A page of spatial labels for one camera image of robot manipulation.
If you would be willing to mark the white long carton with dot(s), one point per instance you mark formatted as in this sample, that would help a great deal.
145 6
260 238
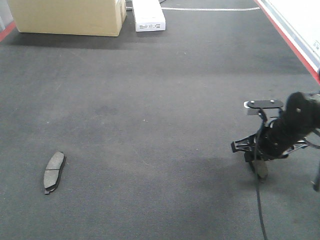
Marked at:
148 16

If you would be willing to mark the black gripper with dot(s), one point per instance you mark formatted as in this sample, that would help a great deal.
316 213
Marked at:
275 141

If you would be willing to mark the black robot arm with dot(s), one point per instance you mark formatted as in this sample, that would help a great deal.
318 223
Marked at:
303 108

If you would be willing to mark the brown cardboard box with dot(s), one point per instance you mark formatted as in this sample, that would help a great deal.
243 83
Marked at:
69 17

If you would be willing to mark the red conveyor edge strip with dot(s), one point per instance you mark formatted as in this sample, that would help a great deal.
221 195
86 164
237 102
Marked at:
287 40

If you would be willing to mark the dark grey conveyor belt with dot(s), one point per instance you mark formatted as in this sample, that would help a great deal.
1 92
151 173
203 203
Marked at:
146 122

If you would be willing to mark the grey brake pad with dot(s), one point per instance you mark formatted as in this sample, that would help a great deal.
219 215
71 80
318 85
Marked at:
53 172
260 168

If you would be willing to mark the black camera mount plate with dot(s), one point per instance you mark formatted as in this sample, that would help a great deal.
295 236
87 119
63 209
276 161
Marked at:
263 104

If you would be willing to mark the white conveyor side rail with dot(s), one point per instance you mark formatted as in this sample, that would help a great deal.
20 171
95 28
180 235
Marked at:
297 25

